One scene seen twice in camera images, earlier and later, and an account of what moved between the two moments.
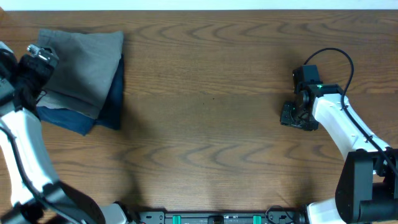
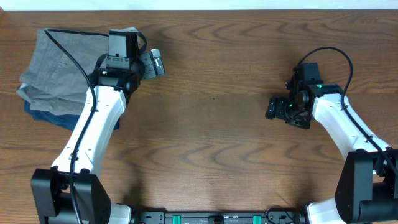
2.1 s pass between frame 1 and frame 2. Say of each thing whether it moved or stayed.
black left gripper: moved
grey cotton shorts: stayed
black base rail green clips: stayed
